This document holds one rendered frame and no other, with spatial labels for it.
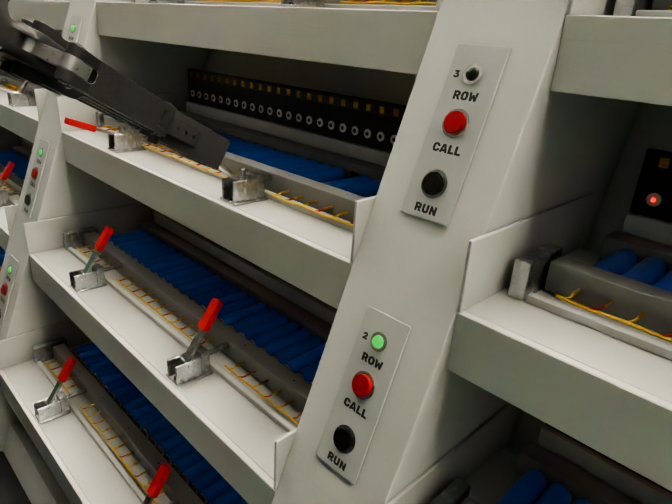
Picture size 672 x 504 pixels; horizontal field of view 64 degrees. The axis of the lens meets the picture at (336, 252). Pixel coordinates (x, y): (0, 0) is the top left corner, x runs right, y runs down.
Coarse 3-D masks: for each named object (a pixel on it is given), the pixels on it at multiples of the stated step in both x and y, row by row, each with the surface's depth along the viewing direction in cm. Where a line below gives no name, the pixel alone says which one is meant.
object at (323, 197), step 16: (112, 128) 78; (160, 144) 71; (192, 160) 64; (224, 160) 61; (240, 160) 59; (224, 176) 58; (272, 176) 55; (288, 176) 54; (288, 192) 54; (304, 192) 52; (320, 192) 51; (336, 192) 50; (320, 208) 51; (336, 208) 50; (352, 208) 48; (352, 224) 46
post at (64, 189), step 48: (96, 48) 80; (144, 48) 84; (192, 48) 90; (48, 96) 84; (48, 192) 81; (96, 192) 86; (0, 288) 88; (0, 336) 85; (0, 384) 85; (0, 432) 88
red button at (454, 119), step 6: (450, 114) 36; (456, 114) 36; (462, 114) 36; (444, 120) 36; (450, 120) 36; (456, 120) 36; (462, 120) 35; (444, 126) 36; (450, 126) 36; (456, 126) 36; (462, 126) 36; (450, 132) 36; (456, 132) 36
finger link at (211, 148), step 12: (180, 120) 45; (192, 120) 46; (204, 132) 47; (168, 144) 45; (180, 144) 46; (204, 144) 47; (216, 144) 48; (228, 144) 49; (192, 156) 47; (204, 156) 48; (216, 156) 49; (216, 168) 49
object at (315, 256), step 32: (160, 96) 88; (64, 128) 80; (256, 128) 77; (288, 128) 72; (96, 160) 72; (128, 160) 66; (160, 160) 67; (384, 160) 61; (128, 192) 67; (160, 192) 61; (192, 192) 56; (192, 224) 57; (224, 224) 53; (256, 224) 49; (288, 224) 48; (320, 224) 49; (256, 256) 50; (288, 256) 46; (320, 256) 43; (352, 256) 41; (320, 288) 44
